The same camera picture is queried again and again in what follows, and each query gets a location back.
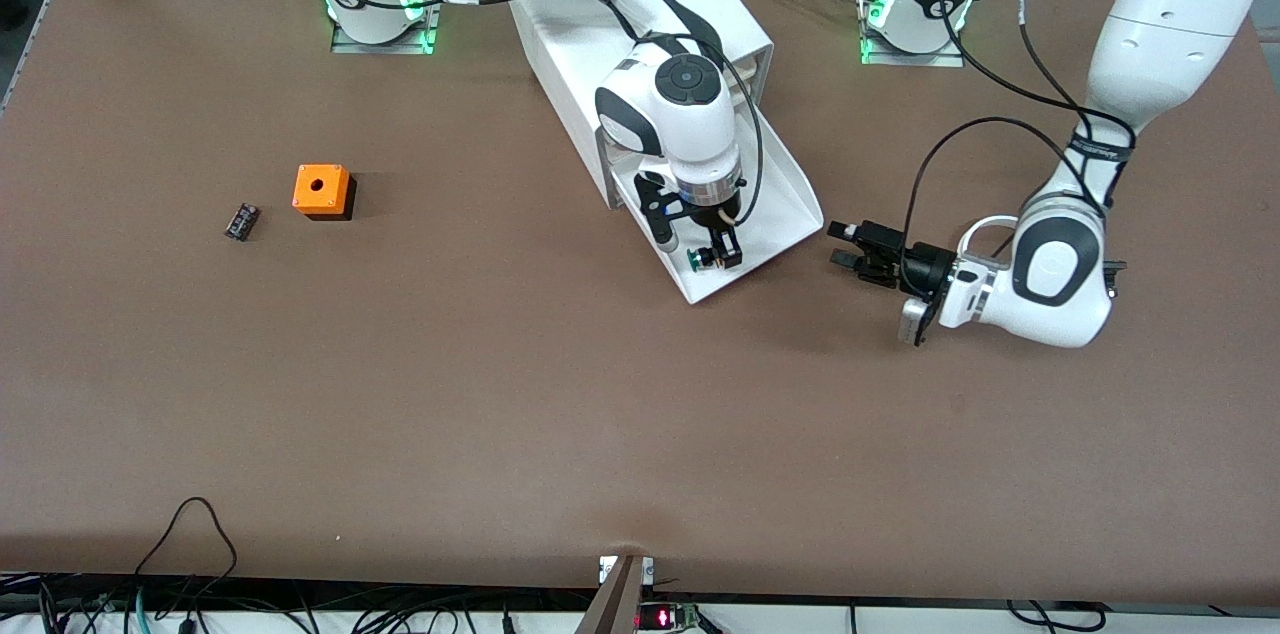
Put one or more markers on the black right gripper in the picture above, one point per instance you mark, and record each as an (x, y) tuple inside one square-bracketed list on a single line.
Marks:
[(719, 236)]

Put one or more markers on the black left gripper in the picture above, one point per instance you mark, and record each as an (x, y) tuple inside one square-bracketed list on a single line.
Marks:
[(921, 270)]

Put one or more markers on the green mushroom push button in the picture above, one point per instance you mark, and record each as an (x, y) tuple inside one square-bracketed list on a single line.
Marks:
[(697, 260)]

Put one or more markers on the white drawer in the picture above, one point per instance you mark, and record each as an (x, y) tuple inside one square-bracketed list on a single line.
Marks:
[(778, 234)]

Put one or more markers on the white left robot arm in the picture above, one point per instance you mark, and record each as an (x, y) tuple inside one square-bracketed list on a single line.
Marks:
[(1160, 34)]

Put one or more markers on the device with red light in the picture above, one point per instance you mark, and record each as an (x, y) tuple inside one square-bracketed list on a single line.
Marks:
[(660, 618)]

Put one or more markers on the orange box with hole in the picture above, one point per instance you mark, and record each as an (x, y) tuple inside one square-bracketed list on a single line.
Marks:
[(336, 190)]

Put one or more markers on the small black component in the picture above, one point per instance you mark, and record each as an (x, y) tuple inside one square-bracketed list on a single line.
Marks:
[(242, 221)]

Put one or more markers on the white semicircular bracket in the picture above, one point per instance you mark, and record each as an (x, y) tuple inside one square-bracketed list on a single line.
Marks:
[(975, 225)]

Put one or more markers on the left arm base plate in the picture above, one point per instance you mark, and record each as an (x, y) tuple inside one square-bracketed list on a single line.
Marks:
[(910, 60)]

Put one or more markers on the aluminium camera post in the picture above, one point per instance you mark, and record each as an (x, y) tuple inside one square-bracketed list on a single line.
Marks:
[(615, 604)]

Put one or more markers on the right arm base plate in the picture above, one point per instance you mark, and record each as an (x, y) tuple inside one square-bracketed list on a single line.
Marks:
[(385, 47)]

